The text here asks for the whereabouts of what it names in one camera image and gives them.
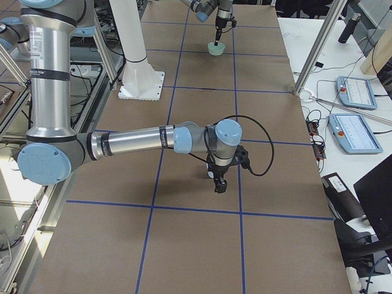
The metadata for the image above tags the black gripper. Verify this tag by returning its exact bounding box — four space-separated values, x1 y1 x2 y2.
214 17 225 47
208 164 228 194

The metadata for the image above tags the mint green bowl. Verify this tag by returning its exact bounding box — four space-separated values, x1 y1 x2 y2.
208 42 225 56

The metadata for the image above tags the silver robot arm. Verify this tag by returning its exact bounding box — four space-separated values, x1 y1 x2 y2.
17 1 245 193
181 0 236 47

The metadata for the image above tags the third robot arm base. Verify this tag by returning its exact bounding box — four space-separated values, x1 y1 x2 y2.
1 17 30 59

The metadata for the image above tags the black water bottle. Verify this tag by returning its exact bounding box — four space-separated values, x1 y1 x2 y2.
338 13 361 43

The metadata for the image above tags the small electronics board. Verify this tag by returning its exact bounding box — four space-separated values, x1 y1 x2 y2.
306 120 319 136

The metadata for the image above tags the metal rod on desk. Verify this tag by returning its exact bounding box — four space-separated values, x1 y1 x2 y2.
309 96 392 124

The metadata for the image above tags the black box with label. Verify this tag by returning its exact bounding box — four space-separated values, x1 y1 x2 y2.
322 173 364 222

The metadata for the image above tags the near teach pendant tablet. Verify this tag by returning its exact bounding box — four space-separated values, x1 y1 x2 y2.
328 113 383 154

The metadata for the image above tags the teach pendant tablet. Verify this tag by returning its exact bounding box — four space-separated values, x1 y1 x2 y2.
336 76 378 110
328 113 383 154

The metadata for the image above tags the far teach pendant tablet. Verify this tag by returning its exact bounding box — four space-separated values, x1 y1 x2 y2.
336 76 378 110

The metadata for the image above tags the black computer monitor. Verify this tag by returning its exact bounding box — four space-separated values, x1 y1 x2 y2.
354 156 391 238

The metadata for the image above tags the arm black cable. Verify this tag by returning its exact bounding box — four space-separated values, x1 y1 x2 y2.
211 115 276 177

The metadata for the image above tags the white camera pillar mount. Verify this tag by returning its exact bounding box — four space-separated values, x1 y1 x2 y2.
110 0 165 101

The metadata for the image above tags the aluminium frame post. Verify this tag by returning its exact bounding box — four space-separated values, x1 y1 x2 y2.
293 0 347 96

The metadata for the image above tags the aluminium side frame rack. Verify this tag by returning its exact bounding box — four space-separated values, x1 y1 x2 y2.
0 0 126 292

